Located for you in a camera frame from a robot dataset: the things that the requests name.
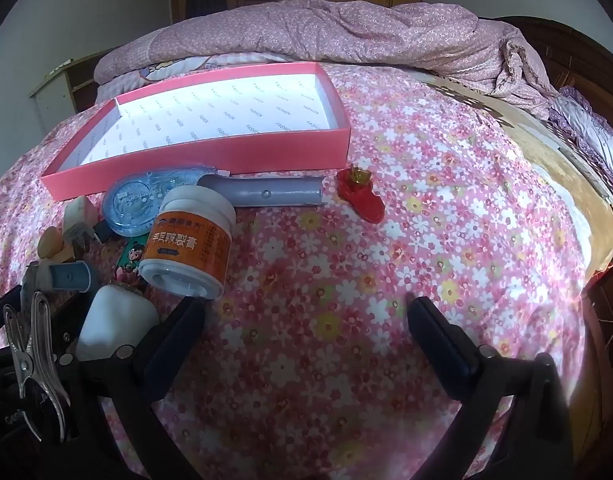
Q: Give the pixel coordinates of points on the white jar orange label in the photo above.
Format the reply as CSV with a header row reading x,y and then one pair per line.
x,y
186,245

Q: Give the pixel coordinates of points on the purple ruffled pillow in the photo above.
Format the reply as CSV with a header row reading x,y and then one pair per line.
x,y
586,120

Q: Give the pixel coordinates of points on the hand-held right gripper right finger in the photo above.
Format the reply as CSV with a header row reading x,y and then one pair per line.
x,y
449,345

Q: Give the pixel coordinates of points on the wooden block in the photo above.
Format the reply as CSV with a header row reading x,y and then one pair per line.
x,y
51,242

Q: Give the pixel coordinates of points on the pink cardboard box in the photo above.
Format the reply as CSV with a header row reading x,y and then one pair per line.
x,y
236,152

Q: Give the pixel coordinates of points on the white plug adapter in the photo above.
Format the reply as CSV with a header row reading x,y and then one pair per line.
x,y
79,212

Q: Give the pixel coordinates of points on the pink quilt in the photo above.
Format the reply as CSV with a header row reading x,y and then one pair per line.
x,y
336,35

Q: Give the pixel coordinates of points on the white side desk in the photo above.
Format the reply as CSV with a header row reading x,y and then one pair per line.
x,y
56,100

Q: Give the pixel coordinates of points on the brown patterned blanket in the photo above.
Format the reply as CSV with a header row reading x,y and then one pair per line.
x,y
546,150

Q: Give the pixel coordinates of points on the metal spring clip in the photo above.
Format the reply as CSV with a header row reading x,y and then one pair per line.
x,y
34,355

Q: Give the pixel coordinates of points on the cartoon print blanket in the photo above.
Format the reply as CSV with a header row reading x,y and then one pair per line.
x,y
161,70

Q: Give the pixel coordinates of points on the pink floral bedsheet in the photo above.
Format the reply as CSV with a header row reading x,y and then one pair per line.
x,y
336,285

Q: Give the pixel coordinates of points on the grey plastic tube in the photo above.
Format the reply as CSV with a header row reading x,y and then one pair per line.
x,y
281,192

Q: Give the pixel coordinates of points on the dark wooden headboard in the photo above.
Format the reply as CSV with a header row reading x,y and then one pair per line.
x,y
576,55

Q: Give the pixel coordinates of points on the red shoe ornament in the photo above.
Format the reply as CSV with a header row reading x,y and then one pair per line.
x,y
364,200

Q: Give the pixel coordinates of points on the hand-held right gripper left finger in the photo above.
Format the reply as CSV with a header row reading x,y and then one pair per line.
x,y
171,355

